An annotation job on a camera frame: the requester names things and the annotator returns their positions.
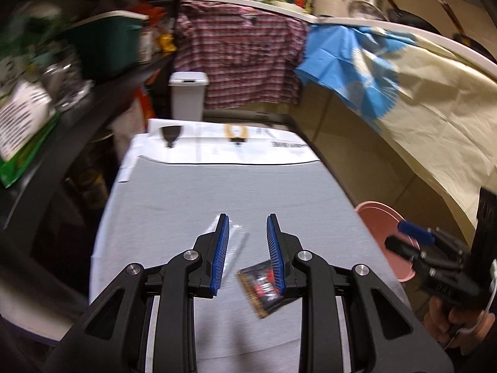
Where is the black shelf unit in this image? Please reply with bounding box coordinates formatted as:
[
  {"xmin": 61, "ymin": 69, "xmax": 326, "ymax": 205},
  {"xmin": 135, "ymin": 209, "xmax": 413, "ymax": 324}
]
[{"xmin": 0, "ymin": 0, "xmax": 183, "ymax": 373}]

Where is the green storage box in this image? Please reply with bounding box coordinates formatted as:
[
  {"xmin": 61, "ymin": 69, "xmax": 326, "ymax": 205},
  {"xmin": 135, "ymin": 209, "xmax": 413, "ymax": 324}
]
[{"xmin": 64, "ymin": 11, "xmax": 150, "ymax": 81}]

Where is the white counter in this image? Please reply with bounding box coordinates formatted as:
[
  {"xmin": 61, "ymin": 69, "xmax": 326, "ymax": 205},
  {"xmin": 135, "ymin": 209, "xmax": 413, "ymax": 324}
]
[{"xmin": 180, "ymin": 0, "xmax": 497, "ymax": 63}]

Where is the orange bag on shelf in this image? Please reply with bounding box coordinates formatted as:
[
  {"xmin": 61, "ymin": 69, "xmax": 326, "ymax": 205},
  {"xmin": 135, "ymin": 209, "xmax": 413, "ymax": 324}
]
[{"xmin": 149, "ymin": 6, "xmax": 168, "ymax": 29}]

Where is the pink plastic basin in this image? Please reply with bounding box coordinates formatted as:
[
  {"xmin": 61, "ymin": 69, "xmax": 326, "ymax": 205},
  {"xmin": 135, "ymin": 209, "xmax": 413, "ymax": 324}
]
[{"xmin": 355, "ymin": 201, "xmax": 422, "ymax": 283}]

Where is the cream cloth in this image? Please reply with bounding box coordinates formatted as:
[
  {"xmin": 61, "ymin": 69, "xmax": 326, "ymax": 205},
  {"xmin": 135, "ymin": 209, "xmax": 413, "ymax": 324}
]
[{"xmin": 349, "ymin": 31, "xmax": 497, "ymax": 234}]

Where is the red plaid cloth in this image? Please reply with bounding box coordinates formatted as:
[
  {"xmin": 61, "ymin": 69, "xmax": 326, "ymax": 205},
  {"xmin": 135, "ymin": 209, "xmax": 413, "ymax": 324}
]
[{"xmin": 173, "ymin": 1, "xmax": 310, "ymax": 110}]

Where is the blue cloth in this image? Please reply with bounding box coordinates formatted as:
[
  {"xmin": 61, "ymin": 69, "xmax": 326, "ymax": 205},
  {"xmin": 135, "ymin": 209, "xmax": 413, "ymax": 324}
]
[{"xmin": 295, "ymin": 23, "xmax": 418, "ymax": 133}]

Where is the black frying pan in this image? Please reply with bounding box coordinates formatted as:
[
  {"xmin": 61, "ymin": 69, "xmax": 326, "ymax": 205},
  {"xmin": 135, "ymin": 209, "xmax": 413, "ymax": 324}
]
[
  {"xmin": 369, "ymin": 0, "xmax": 442, "ymax": 34},
  {"xmin": 437, "ymin": 0, "xmax": 497, "ymax": 63}
]

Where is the white printed sheet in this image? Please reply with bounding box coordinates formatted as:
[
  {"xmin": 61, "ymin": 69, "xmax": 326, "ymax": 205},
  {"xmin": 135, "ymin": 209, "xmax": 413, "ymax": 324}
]
[{"xmin": 116, "ymin": 118, "xmax": 321, "ymax": 187}]

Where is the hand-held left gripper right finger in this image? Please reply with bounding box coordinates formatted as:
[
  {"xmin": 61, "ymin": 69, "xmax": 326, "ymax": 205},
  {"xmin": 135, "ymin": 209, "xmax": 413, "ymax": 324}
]
[{"xmin": 266, "ymin": 213, "xmax": 455, "ymax": 373}]

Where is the black red snack wrapper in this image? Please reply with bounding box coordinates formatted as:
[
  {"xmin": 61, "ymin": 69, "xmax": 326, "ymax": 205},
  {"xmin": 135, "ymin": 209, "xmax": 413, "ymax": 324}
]
[{"xmin": 238, "ymin": 258, "xmax": 290, "ymax": 320}]

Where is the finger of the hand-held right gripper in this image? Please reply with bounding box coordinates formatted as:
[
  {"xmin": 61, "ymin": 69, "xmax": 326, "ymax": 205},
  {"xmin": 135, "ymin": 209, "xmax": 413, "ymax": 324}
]
[
  {"xmin": 384, "ymin": 236, "xmax": 423, "ymax": 269},
  {"xmin": 398, "ymin": 221, "xmax": 436, "ymax": 246}
]

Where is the green white food packet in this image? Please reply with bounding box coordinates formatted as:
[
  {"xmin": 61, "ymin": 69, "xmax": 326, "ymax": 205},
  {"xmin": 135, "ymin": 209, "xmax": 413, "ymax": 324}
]
[{"xmin": 0, "ymin": 81, "xmax": 60, "ymax": 188}]

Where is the white lidded bin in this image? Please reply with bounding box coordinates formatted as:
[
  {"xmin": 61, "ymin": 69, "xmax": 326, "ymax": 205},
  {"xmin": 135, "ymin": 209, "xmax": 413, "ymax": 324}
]
[{"xmin": 168, "ymin": 71, "xmax": 210, "ymax": 122}]

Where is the white cable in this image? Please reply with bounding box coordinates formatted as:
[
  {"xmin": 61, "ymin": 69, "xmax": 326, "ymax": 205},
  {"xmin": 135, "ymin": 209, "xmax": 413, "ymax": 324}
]
[{"xmin": 450, "ymin": 260, "xmax": 497, "ymax": 335}]

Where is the clear plastic wrapper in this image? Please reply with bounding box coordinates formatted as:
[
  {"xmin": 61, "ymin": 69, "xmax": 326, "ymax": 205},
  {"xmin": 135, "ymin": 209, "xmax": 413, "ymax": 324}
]
[{"xmin": 202, "ymin": 219, "xmax": 250, "ymax": 269}]

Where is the clear plastic bag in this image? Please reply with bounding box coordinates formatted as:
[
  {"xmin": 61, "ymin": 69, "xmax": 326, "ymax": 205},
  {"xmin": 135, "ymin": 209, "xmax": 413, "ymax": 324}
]
[{"xmin": 39, "ymin": 47, "xmax": 94, "ymax": 110}]

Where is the orange cardboard box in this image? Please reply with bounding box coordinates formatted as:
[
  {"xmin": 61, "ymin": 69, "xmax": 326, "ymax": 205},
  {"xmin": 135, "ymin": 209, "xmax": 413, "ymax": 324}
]
[{"xmin": 132, "ymin": 85, "xmax": 153, "ymax": 126}]

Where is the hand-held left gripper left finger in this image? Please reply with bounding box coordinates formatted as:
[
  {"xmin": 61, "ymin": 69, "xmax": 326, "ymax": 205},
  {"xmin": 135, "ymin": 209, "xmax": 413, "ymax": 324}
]
[{"xmin": 44, "ymin": 213, "xmax": 230, "ymax": 373}]

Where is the white labelled jar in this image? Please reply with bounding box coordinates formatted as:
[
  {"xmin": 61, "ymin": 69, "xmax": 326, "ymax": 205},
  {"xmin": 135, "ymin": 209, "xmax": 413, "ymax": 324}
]
[{"xmin": 137, "ymin": 21, "xmax": 154, "ymax": 65}]

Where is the person's right hand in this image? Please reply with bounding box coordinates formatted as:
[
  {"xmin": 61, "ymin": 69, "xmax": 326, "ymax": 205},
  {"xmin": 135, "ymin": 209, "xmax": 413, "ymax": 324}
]
[{"xmin": 423, "ymin": 297, "xmax": 497, "ymax": 355}]

